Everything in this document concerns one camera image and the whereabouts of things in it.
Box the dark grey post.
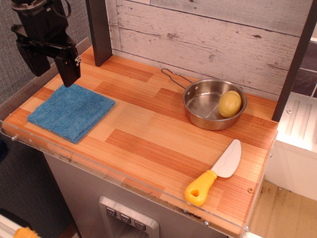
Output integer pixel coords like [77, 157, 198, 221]
[271, 0, 317, 122]
[85, 0, 112, 66]

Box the silver dispenser button panel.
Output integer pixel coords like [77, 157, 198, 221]
[99, 196, 160, 238]

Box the white toy sink unit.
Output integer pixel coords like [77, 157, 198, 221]
[264, 92, 317, 200]

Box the toy knife yellow handle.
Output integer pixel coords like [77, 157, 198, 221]
[184, 139, 242, 206]

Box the blue folded cloth napkin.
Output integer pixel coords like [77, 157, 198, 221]
[27, 84, 115, 144]

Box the small steel saucepan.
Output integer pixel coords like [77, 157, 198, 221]
[161, 67, 247, 130]

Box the orange object bottom left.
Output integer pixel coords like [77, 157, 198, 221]
[13, 227, 39, 238]

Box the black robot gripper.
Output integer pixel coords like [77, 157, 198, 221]
[10, 0, 81, 87]

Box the dark grey right post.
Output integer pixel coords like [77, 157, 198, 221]
[271, 0, 317, 122]

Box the yellow toy potato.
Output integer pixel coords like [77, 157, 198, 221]
[218, 91, 242, 118]

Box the dark grey left post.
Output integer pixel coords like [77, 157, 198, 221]
[85, 0, 112, 66]

